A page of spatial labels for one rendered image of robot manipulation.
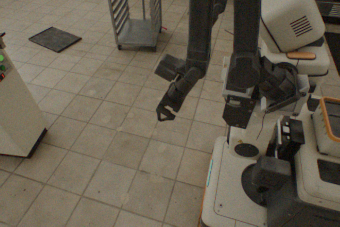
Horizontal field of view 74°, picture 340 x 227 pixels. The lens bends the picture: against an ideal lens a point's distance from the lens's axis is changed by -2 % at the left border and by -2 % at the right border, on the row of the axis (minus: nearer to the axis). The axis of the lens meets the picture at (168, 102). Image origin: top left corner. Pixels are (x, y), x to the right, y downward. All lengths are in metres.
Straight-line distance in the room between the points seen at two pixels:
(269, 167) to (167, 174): 0.93
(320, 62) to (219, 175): 0.97
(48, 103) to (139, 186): 1.28
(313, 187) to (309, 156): 0.13
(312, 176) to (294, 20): 0.58
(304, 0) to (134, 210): 1.48
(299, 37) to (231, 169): 1.01
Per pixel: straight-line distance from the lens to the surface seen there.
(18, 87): 1.88
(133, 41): 2.87
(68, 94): 2.52
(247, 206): 1.46
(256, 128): 0.97
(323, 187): 1.02
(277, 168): 1.05
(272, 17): 0.70
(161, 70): 0.67
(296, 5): 0.69
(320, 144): 1.09
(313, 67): 0.75
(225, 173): 1.52
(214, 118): 2.13
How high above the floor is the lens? 1.59
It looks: 46 degrees down
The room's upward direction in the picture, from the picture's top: straight up
